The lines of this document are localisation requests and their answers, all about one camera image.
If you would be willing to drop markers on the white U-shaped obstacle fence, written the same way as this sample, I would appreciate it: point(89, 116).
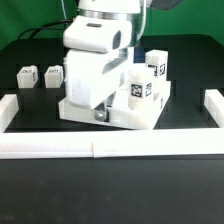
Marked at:
point(168, 142)

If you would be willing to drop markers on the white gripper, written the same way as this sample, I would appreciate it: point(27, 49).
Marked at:
point(92, 77)

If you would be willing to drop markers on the white square tabletop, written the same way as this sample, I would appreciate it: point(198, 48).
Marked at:
point(119, 114)

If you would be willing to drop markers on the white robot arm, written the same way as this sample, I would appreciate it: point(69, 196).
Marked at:
point(100, 43)

